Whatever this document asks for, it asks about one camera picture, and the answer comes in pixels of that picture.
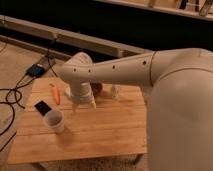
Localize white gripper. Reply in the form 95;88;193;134
69;83;97;112

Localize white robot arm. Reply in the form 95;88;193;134
59;48;213;171

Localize white ceramic cup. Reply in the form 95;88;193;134
43;110;65;134

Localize dark red round object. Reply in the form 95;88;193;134
91;83;103;97

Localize orange carrot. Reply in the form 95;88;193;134
50;84;60;105

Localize black rectangular block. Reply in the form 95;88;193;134
34;101;51;116

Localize wooden table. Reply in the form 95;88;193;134
8;78;146;164

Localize black power adapter box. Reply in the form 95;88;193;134
26;64;45;78

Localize long wooden beam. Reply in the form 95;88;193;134
0;15;149;57

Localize black floor cables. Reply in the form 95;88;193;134
0;39;59;153

